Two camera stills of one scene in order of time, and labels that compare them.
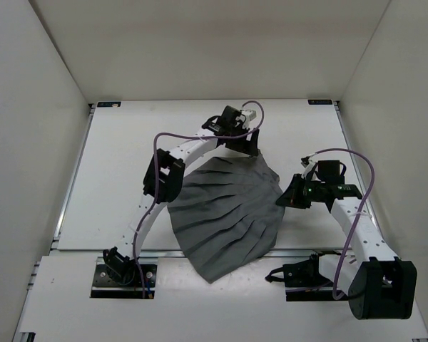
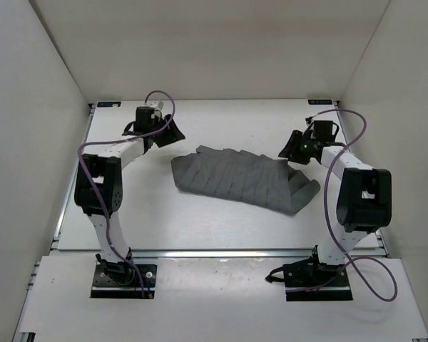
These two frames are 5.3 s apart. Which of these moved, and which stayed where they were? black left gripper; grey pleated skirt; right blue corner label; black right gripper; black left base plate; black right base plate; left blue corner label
Moved: black right gripper; black left gripper; grey pleated skirt
Stayed: black right base plate; black left base plate; left blue corner label; right blue corner label
